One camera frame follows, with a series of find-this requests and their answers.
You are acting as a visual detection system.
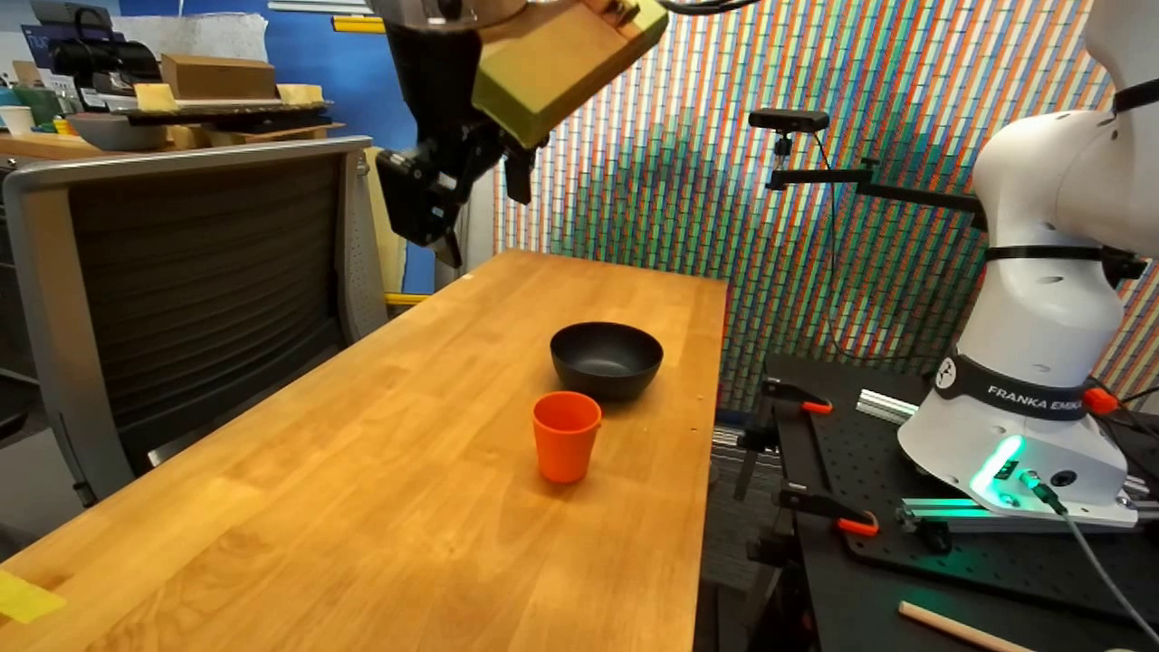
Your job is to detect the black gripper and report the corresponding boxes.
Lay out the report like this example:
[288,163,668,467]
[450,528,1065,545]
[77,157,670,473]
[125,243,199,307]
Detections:
[378,24,535,267]

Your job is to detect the orange plastic cup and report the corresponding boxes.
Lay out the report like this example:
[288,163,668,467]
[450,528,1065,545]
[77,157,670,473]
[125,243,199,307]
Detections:
[534,390,602,485]

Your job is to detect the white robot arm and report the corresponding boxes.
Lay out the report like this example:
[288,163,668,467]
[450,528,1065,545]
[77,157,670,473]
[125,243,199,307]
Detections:
[369,0,1159,528]

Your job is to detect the black bowl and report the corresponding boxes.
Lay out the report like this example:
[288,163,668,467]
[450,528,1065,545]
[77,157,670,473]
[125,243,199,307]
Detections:
[550,322,663,402]

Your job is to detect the yellow green foam block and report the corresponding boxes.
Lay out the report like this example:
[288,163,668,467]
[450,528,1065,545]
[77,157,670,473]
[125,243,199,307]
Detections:
[470,0,668,150]

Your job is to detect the grey mesh office chair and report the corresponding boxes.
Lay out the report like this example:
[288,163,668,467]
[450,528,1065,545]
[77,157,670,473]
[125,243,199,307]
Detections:
[2,136,386,499]

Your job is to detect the orange black clamp far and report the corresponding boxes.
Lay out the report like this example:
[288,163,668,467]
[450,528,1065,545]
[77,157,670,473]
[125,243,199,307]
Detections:
[760,376,835,418]

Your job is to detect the orange black clamp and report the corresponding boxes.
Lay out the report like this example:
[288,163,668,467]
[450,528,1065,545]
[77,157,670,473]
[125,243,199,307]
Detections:
[777,483,880,539]
[760,376,835,418]

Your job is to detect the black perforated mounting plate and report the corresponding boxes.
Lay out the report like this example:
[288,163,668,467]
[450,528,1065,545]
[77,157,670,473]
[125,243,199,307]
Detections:
[767,360,1154,652]

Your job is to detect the orange black clamp near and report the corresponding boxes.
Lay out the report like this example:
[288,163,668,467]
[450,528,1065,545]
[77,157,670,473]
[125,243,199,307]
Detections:
[777,483,880,539]

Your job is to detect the yellow sticky note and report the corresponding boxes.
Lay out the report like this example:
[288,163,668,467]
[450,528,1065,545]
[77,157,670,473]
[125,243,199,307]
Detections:
[0,569,63,622]

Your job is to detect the wooden stick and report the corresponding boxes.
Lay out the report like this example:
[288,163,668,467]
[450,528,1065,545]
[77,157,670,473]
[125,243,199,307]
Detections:
[897,601,1032,652]

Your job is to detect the black camera on stand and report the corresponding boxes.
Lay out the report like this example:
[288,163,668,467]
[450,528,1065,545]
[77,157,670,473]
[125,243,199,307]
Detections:
[751,109,828,158]

